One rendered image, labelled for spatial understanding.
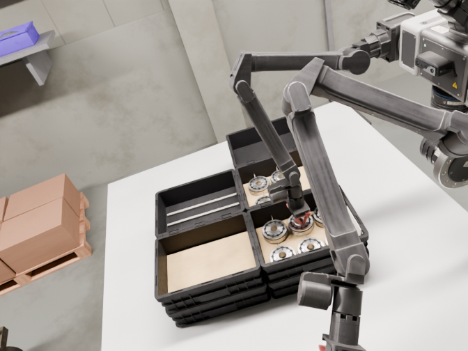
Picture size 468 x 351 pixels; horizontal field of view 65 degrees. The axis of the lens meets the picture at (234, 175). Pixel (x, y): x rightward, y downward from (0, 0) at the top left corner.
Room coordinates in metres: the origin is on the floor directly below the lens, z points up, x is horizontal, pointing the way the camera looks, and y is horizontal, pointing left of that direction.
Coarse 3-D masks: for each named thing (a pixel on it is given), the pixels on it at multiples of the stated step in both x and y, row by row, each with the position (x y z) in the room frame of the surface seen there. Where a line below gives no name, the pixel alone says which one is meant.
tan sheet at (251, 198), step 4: (300, 168) 1.34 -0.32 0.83; (300, 172) 1.32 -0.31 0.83; (304, 172) 1.31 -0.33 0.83; (304, 176) 1.28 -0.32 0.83; (300, 180) 1.26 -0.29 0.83; (304, 180) 1.25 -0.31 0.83; (244, 184) 1.37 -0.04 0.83; (304, 184) 1.23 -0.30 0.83; (308, 184) 1.22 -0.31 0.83; (244, 188) 1.34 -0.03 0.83; (248, 188) 1.33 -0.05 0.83; (304, 188) 1.20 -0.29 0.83; (308, 188) 1.20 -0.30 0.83; (248, 192) 1.30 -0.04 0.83; (248, 196) 1.27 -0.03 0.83; (252, 196) 1.26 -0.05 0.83; (256, 196) 1.25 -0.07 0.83; (260, 196) 1.24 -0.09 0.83; (248, 200) 1.25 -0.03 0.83; (252, 200) 1.24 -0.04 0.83; (252, 204) 1.21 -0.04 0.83
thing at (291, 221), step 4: (292, 216) 1.04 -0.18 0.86; (304, 216) 1.02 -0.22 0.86; (288, 220) 1.02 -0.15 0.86; (292, 220) 1.01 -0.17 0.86; (308, 220) 0.99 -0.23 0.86; (312, 220) 0.98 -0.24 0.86; (288, 224) 1.00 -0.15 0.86; (292, 224) 0.99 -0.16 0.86; (304, 224) 0.97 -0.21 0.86; (308, 224) 0.97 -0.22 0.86; (292, 228) 0.97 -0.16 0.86; (296, 228) 0.97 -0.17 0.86; (300, 228) 0.96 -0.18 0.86; (304, 228) 0.95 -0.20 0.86; (308, 228) 0.95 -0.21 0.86
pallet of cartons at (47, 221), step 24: (24, 192) 2.69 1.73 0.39; (48, 192) 2.57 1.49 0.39; (72, 192) 2.65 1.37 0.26; (0, 216) 2.46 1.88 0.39; (24, 216) 2.35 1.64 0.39; (48, 216) 2.25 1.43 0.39; (72, 216) 2.36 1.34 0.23; (0, 240) 2.16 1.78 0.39; (24, 240) 2.07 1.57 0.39; (48, 240) 2.09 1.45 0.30; (72, 240) 2.11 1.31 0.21; (0, 264) 2.02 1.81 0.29; (24, 264) 2.05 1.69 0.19; (0, 288) 2.06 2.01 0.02
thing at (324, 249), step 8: (304, 192) 1.08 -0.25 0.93; (344, 192) 1.01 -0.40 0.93; (344, 200) 0.97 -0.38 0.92; (256, 208) 1.08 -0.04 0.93; (352, 208) 0.91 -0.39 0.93; (248, 216) 1.05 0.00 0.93; (360, 224) 0.83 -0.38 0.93; (256, 240) 0.92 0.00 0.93; (256, 248) 0.88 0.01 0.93; (320, 248) 0.79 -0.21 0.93; (328, 248) 0.78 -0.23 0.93; (296, 256) 0.79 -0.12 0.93; (304, 256) 0.78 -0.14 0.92; (312, 256) 0.78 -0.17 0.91; (264, 264) 0.80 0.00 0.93; (272, 264) 0.79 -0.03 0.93; (280, 264) 0.79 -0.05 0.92; (288, 264) 0.79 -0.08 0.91
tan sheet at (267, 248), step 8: (312, 216) 1.03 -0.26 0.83; (288, 232) 0.99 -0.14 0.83; (312, 232) 0.95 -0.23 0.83; (320, 232) 0.94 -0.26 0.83; (264, 240) 0.99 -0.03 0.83; (288, 240) 0.95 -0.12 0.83; (296, 240) 0.94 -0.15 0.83; (264, 248) 0.95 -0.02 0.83; (272, 248) 0.94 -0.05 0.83; (296, 248) 0.90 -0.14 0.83; (264, 256) 0.91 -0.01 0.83
